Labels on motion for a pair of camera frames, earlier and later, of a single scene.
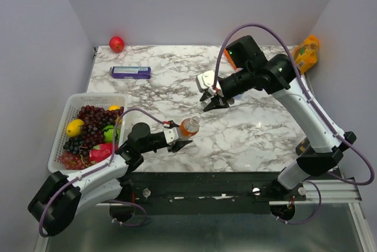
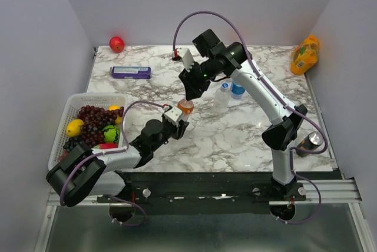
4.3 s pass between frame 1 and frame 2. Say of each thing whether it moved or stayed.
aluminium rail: stayed
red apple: stayed
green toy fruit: stayed
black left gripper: moved
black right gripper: moved
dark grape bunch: stayed
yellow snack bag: stayed
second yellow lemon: stayed
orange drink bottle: moved
